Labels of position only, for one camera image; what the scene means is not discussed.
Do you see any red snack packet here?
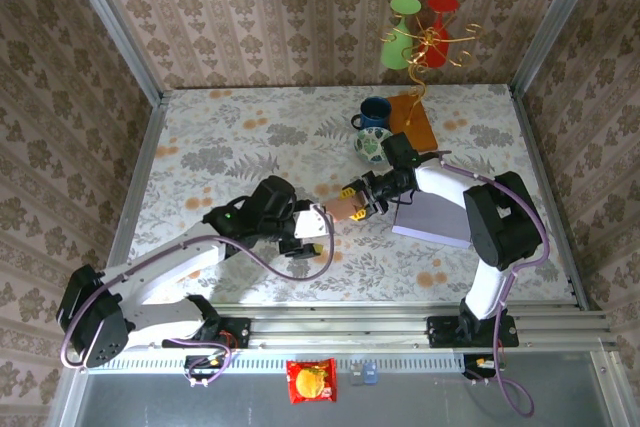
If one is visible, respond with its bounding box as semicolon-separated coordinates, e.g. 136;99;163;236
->
285;357;338;405

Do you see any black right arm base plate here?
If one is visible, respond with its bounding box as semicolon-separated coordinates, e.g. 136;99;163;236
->
426;315;520;348

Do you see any pink paper box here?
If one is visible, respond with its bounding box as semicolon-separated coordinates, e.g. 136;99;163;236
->
323;195;369;223

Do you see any dark blue ceramic mug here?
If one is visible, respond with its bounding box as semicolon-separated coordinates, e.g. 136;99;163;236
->
349;96;394;132

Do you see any red plastic goblet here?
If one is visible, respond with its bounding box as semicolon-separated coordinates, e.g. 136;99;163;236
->
422;0;460;70

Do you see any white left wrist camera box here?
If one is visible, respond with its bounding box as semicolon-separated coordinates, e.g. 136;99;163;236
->
292;202;332;241

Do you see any gold wire stand wooden base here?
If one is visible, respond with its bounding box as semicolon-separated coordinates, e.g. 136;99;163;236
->
378;21;485;153

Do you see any floral print table cover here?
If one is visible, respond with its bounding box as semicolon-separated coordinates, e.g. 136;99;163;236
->
117;84;576;304

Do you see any aluminium profile frame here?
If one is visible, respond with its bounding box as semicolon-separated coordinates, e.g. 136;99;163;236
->
49;0;640;427

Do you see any green plastic goblet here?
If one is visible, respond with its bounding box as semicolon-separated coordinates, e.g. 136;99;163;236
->
380;0;422;70

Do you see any green leaf print bowl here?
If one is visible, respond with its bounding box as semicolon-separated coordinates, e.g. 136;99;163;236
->
353;126;394;164

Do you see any perforated metal cable duct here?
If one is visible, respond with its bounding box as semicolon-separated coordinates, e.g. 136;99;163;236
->
87;352;464;373

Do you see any black power connector block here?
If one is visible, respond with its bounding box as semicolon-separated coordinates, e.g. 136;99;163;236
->
184;354;226;388
462;354;501;388

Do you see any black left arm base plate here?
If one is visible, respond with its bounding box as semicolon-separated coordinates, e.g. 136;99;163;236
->
162;314;251;350

